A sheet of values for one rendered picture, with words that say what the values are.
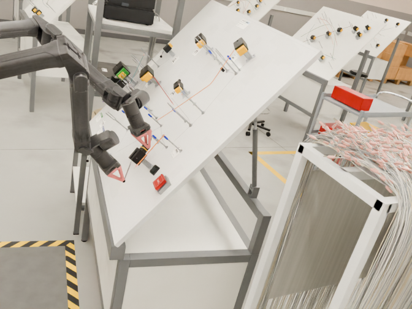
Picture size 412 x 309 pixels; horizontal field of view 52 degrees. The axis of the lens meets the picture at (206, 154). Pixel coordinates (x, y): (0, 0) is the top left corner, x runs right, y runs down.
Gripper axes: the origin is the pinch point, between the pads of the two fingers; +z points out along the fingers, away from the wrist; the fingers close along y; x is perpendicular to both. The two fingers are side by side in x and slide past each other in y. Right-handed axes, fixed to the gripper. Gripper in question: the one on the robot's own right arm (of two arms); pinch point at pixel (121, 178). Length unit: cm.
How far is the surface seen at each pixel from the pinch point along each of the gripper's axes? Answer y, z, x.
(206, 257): -21.9, 41.7, -4.0
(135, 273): -16.3, 26.8, 21.0
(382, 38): 481, 390, -587
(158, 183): -19.9, 1.6, -8.7
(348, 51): 251, 200, -319
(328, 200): -55, 33, -48
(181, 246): -13.9, 34.8, 0.8
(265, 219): -28, 44, -32
